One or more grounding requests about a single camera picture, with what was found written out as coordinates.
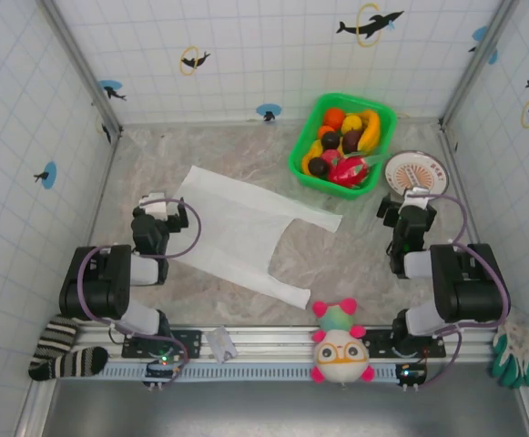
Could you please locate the small black fish ring sticker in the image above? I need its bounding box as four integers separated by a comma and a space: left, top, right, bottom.
95, 113, 113, 146

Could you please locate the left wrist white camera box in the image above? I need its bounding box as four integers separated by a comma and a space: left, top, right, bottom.
138, 191, 169, 219

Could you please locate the white plastic bag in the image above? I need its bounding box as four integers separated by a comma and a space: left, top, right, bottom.
168, 165, 343, 310

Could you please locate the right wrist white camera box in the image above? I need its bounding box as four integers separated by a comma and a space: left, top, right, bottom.
400, 188, 434, 211

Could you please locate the aluminium mounting rail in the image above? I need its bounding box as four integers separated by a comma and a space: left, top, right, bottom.
70, 323, 502, 365

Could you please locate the black seal yellow ring sticker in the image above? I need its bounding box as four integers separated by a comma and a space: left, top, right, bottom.
179, 45, 212, 76

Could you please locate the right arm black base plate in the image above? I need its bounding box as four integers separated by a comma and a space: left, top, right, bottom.
363, 327, 447, 361

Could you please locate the fake orange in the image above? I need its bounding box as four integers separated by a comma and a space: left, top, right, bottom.
322, 107, 346, 129

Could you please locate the green plastic basket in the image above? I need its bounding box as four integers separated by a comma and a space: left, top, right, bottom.
289, 92, 398, 201

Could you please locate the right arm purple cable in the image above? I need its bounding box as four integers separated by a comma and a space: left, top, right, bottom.
408, 194, 512, 388

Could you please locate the small yellow fake banana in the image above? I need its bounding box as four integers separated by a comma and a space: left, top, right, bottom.
300, 139, 324, 175

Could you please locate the aluminium frame side bar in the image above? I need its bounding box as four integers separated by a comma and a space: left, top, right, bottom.
15, 129, 122, 437

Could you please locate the green white work glove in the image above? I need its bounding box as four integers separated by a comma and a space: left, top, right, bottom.
490, 318, 529, 389

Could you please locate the round white printed plate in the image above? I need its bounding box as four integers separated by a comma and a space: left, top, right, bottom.
384, 149, 451, 201

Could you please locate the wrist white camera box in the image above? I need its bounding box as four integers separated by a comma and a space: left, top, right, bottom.
138, 191, 169, 219
400, 188, 434, 211

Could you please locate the large maroon fake plum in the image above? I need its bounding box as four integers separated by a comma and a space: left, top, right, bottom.
341, 128, 365, 155

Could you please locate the blue circle black fish sticker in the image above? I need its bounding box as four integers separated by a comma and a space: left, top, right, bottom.
33, 161, 59, 189
97, 79, 127, 102
255, 103, 283, 123
467, 25, 500, 66

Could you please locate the white slotted cable duct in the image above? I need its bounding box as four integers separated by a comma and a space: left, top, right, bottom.
95, 363, 404, 382

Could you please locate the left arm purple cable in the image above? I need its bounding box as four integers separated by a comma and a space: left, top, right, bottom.
76, 196, 201, 388

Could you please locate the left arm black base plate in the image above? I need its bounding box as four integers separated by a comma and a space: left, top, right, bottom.
121, 327, 203, 361

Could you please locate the red fake dragon fruit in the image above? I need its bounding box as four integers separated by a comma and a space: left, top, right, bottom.
327, 152, 392, 188

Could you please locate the round plush toy with glasses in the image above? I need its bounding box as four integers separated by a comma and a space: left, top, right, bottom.
309, 298, 377, 387

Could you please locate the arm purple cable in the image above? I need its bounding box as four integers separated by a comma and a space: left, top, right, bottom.
76, 196, 201, 388
408, 194, 512, 388

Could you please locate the aluminium corner post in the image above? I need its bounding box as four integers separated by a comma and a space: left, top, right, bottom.
36, 0, 124, 137
439, 0, 520, 131

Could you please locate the black white striped sock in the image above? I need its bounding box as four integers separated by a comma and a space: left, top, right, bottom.
27, 313, 109, 382

